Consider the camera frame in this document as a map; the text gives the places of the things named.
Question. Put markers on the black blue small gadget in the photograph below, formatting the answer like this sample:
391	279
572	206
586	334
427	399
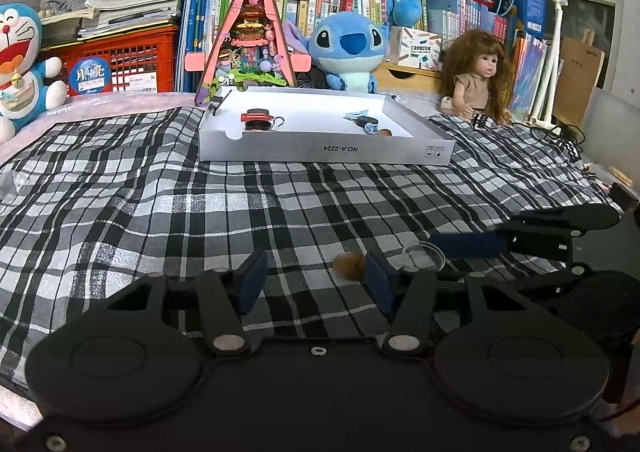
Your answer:
369	124

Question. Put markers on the brown walnut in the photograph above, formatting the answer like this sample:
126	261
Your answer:
385	133
350	266

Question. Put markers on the white pencil-print box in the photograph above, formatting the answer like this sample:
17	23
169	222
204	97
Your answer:
415	46

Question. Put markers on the wooden drawer box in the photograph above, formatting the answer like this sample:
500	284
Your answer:
400	76

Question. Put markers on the blue cat plush toy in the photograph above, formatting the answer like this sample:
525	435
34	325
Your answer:
25	66

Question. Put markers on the blue alien plush toy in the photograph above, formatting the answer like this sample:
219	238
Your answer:
345	46

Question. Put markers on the row of blue pink books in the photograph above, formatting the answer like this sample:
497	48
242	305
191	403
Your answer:
465	19

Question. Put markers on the clear plastic dish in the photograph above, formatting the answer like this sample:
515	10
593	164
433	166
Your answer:
425	256

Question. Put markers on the light blue plastic piece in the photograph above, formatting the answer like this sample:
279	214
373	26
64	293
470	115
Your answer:
357	114

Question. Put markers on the row of tall blue books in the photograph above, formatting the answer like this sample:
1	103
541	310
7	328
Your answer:
200	21

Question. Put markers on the white pipe rack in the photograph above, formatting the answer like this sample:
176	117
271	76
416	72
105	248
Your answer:
547	56

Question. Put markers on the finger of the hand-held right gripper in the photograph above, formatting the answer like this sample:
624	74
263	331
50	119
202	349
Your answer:
470	244
560	277

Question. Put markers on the white shallow cardboard box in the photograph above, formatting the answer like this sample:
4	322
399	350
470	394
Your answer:
325	149

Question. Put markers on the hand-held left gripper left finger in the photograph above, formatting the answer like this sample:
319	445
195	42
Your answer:
250	282

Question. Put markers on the red black small object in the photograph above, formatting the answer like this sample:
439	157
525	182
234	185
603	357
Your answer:
256	119

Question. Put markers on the brown-haired baby doll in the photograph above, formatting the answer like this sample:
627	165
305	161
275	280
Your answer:
475	76

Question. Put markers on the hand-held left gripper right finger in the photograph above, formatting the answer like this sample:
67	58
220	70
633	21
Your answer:
377	287

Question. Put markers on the triangular pink dollhouse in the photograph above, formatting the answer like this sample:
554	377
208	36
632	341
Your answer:
250	41

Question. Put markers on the row of small books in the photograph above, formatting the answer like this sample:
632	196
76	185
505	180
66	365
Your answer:
310	6

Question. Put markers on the black white plaid blanket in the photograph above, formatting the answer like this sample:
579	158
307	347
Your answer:
150	192

